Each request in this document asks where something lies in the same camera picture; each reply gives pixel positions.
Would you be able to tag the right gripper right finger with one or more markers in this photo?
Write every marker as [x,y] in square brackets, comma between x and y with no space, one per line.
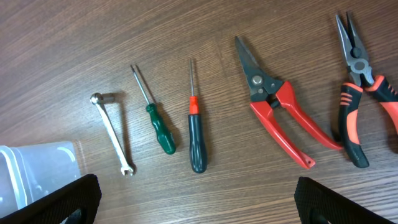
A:
[318,204]

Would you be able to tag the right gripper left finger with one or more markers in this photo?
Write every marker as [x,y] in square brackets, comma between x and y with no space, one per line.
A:
[77,202]

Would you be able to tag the clear plastic container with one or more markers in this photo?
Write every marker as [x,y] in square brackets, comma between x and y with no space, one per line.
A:
[29,173]

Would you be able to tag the small silver wrench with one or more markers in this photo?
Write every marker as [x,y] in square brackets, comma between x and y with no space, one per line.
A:
[99,100]

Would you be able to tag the green handled screwdriver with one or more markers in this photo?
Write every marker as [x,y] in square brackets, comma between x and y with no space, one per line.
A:
[164,136]

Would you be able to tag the orange black needle-nose pliers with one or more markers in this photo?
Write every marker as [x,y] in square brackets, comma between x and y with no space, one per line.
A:
[356,61]

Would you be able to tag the black red screwdriver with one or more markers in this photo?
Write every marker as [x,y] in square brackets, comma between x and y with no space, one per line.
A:
[197,150]

